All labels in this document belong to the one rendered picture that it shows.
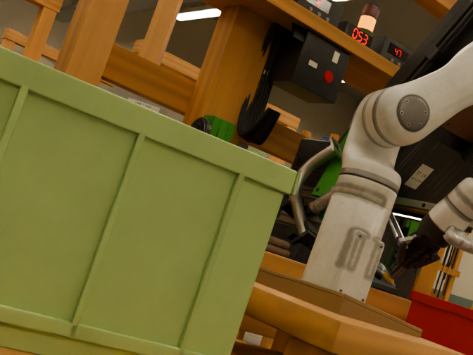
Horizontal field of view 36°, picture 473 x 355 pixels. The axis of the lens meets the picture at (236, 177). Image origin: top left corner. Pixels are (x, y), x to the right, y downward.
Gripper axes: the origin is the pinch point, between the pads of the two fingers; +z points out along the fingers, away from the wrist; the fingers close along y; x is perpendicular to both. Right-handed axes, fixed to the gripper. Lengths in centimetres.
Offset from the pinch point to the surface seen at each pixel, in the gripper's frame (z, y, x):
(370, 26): -23, -26, -91
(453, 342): -4.4, 4.1, 23.3
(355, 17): 104, -543, -781
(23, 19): 414, -185, -966
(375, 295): 4.7, 4.6, 4.4
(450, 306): -8.0, 4.9, 18.0
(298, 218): 12.3, 5.6, -26.4
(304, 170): 7.0, 1.8, -40.2
